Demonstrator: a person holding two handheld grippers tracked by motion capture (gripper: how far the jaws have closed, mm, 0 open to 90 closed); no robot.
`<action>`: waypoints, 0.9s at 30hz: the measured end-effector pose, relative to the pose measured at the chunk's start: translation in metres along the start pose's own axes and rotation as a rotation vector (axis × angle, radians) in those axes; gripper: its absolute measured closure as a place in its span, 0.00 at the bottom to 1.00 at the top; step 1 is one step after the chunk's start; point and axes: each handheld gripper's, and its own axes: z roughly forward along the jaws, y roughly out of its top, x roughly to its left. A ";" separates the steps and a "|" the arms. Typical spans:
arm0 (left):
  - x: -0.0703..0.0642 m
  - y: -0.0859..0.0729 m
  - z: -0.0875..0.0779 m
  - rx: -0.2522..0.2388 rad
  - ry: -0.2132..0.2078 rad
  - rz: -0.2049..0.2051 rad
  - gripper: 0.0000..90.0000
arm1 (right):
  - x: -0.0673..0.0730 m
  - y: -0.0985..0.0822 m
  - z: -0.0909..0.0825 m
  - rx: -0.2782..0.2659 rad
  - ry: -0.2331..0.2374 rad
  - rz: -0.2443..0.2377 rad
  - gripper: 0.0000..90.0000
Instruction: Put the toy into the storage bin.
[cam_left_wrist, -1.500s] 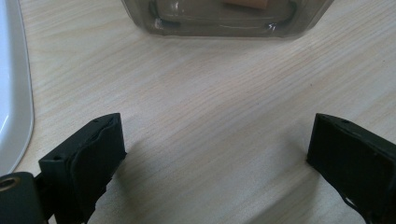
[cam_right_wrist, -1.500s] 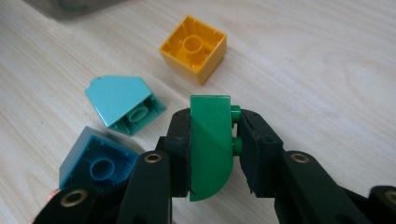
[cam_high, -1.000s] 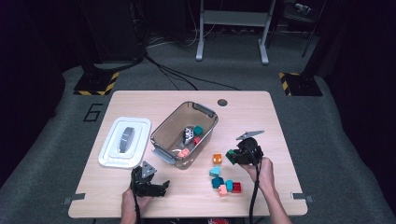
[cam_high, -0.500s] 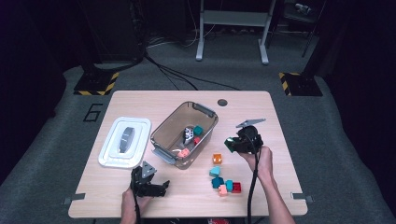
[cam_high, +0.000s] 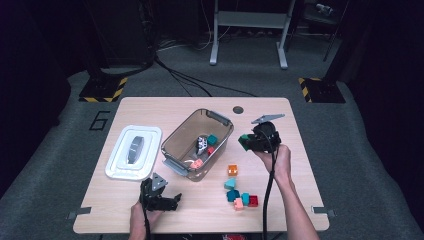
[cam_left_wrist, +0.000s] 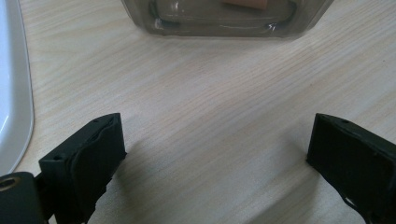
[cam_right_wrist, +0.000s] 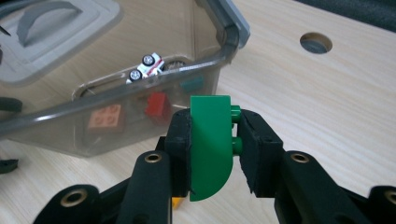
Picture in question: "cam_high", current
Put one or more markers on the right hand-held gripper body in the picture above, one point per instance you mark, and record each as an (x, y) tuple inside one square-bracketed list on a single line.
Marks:
[(268, 138)]

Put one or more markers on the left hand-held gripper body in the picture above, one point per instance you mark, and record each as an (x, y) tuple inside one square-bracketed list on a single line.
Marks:
[(151, 196)]

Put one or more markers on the green building block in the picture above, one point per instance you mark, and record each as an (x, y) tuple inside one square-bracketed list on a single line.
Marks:
[(243, 140)]

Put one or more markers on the teal studded building block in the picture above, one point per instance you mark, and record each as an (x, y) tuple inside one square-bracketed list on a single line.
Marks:
[(212, 139)]

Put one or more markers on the coral building block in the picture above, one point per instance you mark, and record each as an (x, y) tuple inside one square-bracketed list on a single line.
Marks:
[(196, 163)]

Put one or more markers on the small red building block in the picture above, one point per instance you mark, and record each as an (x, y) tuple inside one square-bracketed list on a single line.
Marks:
[(210, 150)]

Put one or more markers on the light teal building block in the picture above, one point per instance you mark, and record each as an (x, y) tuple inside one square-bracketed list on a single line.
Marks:
[(230, 183)]

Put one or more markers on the cyan building block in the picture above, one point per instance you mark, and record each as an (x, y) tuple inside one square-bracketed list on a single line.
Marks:
[(245, 198)]

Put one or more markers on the dark teal building block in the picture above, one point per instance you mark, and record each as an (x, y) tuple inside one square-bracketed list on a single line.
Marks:
[(232, 195)]

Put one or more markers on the large red building block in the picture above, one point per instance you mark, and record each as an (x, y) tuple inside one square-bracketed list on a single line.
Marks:
[(253, 201)]

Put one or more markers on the pink building block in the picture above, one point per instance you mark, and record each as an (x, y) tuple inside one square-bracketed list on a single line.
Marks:
[(238, 203)]

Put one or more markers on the transparent brown storage box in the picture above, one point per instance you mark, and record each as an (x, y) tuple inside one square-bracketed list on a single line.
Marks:
[(181, 140)]

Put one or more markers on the person's left hand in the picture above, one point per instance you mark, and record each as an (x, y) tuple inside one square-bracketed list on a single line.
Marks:
[(136, 216)]

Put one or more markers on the person's right hand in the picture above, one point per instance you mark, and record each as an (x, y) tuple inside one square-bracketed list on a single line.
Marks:
[(281, 163)]

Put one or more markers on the white bin lid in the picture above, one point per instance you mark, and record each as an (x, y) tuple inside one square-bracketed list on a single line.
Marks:
[(116, 163)]

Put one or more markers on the red object under table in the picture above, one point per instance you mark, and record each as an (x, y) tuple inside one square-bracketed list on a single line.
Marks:
[(235, 237)]

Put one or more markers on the black yellow striped stand base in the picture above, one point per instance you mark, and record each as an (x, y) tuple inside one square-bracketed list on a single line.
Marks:
[(325, 91), (100, 90)]

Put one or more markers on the dark curtain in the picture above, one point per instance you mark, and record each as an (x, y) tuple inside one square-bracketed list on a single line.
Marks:
[(393, 100), (26, 100)]

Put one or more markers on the small grey device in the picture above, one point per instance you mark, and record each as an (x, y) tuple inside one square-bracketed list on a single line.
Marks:
[(325, 8)]

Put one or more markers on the black cabinet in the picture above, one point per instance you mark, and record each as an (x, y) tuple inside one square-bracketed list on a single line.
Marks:
[(123, 33)]

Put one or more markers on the grey table bracket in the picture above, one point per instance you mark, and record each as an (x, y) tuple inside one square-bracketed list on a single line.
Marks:
[(80, 211), (321, 210)]

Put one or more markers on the white metal desk frame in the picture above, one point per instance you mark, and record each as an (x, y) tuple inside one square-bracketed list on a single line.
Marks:
[(250, 19)]

